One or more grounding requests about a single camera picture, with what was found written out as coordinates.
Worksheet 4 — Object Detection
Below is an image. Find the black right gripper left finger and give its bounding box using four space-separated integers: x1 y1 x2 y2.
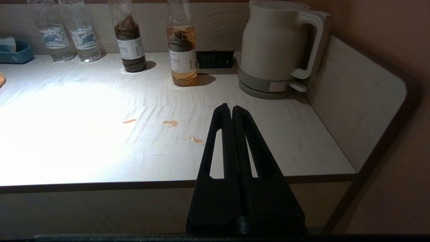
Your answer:
186 104 241 235

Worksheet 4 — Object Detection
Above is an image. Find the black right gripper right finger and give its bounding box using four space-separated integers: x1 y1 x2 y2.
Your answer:
233 105 306 235

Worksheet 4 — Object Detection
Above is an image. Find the grey kettle base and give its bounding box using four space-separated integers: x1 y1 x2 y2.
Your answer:
238 67 308 100

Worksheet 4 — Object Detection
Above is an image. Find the black power socket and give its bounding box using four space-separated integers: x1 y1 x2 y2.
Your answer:
196 50 235 69

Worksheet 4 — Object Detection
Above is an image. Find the bottle with amber tea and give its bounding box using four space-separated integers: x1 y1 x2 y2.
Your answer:
166 0 199 87

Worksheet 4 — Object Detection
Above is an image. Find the white electric kettle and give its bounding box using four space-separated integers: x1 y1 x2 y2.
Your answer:
240 0 326 93

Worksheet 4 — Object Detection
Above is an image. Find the bottle with dark tea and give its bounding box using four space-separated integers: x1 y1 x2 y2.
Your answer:
109 0 147 73

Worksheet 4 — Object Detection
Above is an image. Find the clear water bottle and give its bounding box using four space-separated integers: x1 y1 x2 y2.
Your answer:
27 0 75 62
59 0 101 63

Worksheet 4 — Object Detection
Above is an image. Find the small blue tray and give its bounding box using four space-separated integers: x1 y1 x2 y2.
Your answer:
0 40 35 64

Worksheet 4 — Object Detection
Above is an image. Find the white tea bag packet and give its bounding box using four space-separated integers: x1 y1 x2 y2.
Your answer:
0 36 16 52

